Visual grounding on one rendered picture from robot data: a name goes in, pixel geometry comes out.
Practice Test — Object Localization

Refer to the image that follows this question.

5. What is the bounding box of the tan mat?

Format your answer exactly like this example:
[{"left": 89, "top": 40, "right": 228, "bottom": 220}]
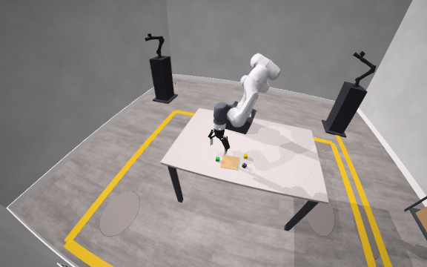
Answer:
[{"left": 220, "top": 155, "right": 239, "bottom": 170}]

